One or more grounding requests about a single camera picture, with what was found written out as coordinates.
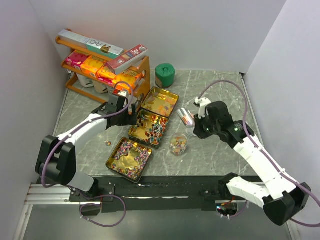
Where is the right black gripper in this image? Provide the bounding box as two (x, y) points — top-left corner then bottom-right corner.
(193, 111), (221, 139)

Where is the clear round lid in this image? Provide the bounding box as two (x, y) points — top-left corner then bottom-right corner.
(185, 126), (197, 137)

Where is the metal candy scoop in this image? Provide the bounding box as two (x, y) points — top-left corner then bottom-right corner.
(176, 107), (195, 128)

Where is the tin of round lollipops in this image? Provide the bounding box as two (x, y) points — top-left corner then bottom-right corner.
(128, 109), (169, 149)

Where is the tin of pastel candies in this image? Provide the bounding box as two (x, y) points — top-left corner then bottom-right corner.
(141, 87), (179, 118)

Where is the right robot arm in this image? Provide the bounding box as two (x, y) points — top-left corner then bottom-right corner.
(193, 97), (309, 226)

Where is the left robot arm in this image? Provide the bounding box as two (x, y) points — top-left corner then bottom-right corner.
(35, 94), (137, 201)

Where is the clear plastic cup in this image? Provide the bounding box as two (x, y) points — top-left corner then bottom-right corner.
(169, 133), (188, 156)

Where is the orange snack box right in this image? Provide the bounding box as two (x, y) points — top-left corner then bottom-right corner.
(112, 70), (143, 94)

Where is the orange snack box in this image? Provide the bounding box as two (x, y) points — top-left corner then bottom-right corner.
(112, 70), (143, 94)
(80, 56), (107, 78)

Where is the tin of swirl lollipops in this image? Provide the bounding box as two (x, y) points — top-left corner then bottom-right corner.
(105, 137), (153, 184)

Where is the yellow pink snack box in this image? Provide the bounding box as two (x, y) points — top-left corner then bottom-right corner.
(96, 65), (117, 86)

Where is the orange wooden shelf rack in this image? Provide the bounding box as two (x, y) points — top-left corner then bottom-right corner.
(55, 36), (151, 106)

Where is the red white long box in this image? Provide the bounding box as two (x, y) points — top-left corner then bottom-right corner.
(106, 44), (148, 75)

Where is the green covered jar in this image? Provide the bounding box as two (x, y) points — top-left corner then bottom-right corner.
(155, 63), (176, 89)

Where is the orange snack box left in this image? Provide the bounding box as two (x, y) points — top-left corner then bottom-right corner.
(80, 56), (107, 78)

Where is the white teal cat box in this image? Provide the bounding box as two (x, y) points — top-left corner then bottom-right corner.
(85, 38), (125, 59)

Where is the grey long box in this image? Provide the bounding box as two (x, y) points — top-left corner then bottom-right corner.
(58, 29), (90, 49)

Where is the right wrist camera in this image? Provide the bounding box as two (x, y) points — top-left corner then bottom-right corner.
(194, 97), (212, 119)

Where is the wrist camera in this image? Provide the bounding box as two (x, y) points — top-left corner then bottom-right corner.
(113, 90), (131, 100)
(194, 97), (212, 119)

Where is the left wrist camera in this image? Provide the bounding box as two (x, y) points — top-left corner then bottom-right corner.
(113, 90), (131, 100)

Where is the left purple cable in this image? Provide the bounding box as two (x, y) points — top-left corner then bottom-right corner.
(41, 81), (135, 228)

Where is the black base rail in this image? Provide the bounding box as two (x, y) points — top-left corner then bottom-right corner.
(69, 176), (239, 213)

